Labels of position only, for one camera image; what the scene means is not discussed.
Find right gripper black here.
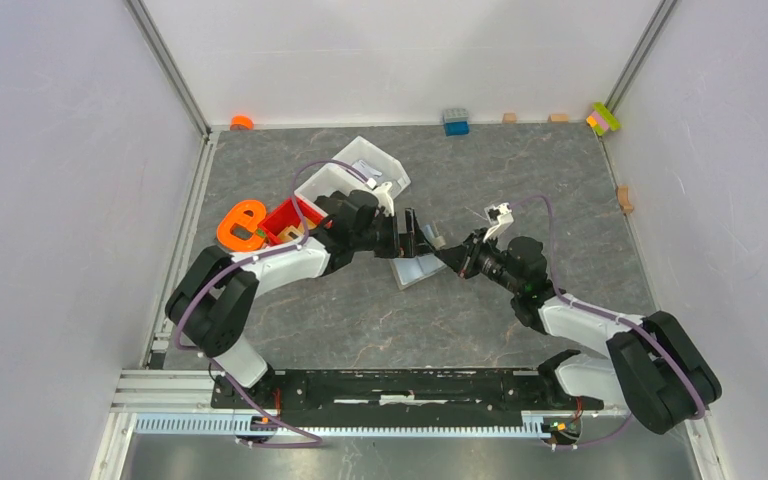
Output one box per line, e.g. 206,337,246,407
434,227,521,295

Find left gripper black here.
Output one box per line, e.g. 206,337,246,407
353,208,435,259

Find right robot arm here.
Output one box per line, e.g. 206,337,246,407
435,230,723,434

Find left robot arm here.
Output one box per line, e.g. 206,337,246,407
164,190,435,408

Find silver card in bin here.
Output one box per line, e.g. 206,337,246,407
352,159,382,180

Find white plastic bin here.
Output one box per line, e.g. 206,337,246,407
294,136,411,214

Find blue toy brick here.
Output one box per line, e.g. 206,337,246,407
442,107,470,136

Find wooden blocks in red bin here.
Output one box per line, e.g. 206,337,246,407
277,224,310,244

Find red plastic bin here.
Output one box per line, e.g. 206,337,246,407
259,196,325,246

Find orange tape dispenser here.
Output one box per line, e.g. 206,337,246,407
216,199,267,252

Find curved wooden piece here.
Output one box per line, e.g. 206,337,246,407
616,185,635,215

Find green pink toy bricks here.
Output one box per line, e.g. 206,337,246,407
585,102,621,137

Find orange round piece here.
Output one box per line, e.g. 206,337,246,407
229,115,254,131

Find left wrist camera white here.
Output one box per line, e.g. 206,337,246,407
365,178,395,216

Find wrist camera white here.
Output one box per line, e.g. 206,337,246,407
365,178,395,216
483,202,514,243

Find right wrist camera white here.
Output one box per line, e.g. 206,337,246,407
483,202,514,243

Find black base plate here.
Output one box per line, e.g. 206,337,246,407
247,368,604,428

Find slotted cable duct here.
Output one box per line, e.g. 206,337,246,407
133,414,548,439

